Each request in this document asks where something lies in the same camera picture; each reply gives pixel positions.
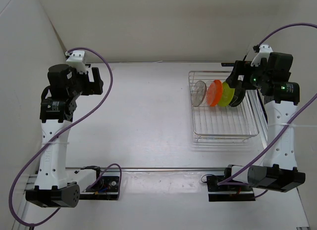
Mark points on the clear glass plate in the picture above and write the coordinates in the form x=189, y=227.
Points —
x=198, y=95

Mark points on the orange plate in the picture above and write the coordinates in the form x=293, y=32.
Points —
x=214, y=93

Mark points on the green plate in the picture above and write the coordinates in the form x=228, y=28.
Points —
x=227, y=95

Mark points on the white zip tie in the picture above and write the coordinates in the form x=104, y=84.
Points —
x=293, y=125

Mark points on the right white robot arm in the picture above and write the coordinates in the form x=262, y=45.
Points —
x=275, y=168

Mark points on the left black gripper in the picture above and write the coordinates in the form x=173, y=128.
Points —
x=92, y=87

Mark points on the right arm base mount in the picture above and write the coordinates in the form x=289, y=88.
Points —
x=226, y=193

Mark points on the black plate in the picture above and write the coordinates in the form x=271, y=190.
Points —
x=239, y=95

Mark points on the wire dish rack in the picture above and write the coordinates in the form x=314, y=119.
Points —
x=221, y=123

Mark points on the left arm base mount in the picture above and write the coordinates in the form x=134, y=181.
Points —
x=100, y=184

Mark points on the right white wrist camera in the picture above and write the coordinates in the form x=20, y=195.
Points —
x=262, y=51

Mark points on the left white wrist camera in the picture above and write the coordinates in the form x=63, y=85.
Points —
x=77, y=60

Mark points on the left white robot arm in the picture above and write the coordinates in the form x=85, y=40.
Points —
x=53, y=188

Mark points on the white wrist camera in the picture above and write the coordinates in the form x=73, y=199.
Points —
x=77, y=60
x=262, y=51

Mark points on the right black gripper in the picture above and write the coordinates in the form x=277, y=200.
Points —
x=243, y=68

